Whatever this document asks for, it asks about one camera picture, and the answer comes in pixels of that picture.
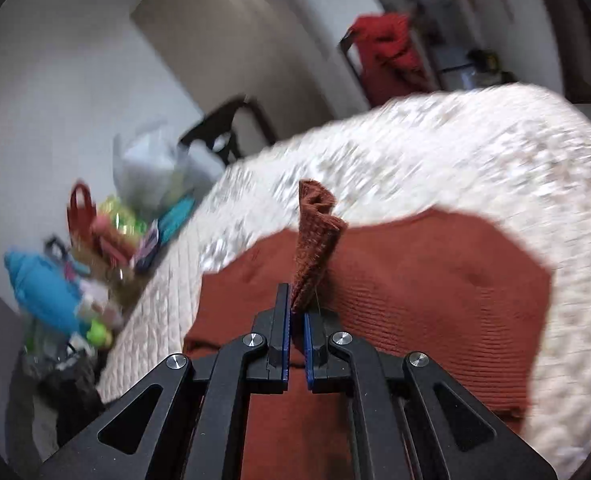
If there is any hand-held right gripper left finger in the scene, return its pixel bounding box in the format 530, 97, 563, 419
38, 282, 292, 480

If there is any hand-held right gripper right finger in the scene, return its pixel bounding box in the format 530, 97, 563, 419
303, 310, 559, 480

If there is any rust knitted sweater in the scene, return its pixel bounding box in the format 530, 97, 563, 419
183, 179, 553, 480

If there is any teal cloth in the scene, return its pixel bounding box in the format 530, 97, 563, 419
158, 196, 196, 241

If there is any pink packet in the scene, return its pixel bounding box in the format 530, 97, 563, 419
93, 217, 136, 267

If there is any green yellow packet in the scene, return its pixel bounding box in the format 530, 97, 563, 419
98, 197, 144, 236

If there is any white plastic bag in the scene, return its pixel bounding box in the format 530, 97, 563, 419
113, 120, 224, 211

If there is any black bag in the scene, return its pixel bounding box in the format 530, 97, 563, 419
38, 350, 107, 443

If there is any white quilted blanket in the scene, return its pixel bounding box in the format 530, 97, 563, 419
98, 82, 591, 480

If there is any dark plastic chair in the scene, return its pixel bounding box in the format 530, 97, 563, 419
178, 96, 279, 166

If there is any blue plush toy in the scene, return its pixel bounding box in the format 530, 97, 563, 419
4, 250, 89, 333

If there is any red tote bag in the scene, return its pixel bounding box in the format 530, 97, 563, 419
67, 182, 99, 248

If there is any dark chair with red garment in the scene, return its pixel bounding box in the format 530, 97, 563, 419
338, 27, 371, 106

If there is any red checked garment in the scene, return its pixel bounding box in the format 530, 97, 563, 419
350, 12, 429, 108

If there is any beige door panel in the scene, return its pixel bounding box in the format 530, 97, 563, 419
130, 0, 337, 117

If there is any yellow black object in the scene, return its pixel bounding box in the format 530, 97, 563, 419
468, 50, 517, 86

